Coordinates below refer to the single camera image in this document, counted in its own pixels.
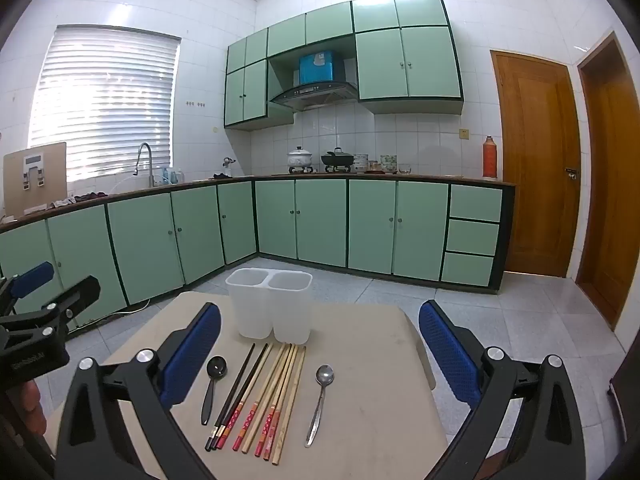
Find person's left hand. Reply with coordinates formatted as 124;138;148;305
15;379;48;437

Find dark green lidded pot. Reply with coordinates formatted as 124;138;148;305
321;148;356;167

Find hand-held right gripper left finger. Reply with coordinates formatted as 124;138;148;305
52;302;223;480

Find metal kitchen faucet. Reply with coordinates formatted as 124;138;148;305
134;142;155;188

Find rags on counter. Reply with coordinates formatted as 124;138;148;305
47;191;108;208

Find green base cabinets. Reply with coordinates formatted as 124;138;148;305
0;175;516;333

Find red thermos flask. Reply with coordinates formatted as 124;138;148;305
482;136;498;179

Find gas stove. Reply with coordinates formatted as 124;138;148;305
271;164;362;177

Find metal spoon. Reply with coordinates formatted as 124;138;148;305
305;364;335;448

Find white window blind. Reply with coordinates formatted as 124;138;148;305
27;25;182;183

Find white floor cable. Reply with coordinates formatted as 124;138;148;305
75;297;151;328

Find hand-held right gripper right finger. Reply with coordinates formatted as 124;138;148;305
418;300;603;480

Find dark object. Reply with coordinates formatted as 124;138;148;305
607;355;640;461

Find black range hood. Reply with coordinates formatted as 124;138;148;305
270;81;359;112

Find dark wooden red-patterned chopstick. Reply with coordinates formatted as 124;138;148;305
218;343;275;451

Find wooden door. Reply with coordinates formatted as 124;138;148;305
575;31;640;331
490;49;581;278

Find black spoon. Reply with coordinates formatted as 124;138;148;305
201;356;227;426

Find green wall cabinets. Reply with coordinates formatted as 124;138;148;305
223;0;465;131

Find white two-compartment utensil holder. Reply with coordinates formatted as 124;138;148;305
225;268;314;345

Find blue box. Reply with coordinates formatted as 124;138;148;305
299;49;336;84

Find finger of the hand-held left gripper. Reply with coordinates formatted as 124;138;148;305
0;275;102;342
0;261;55;311

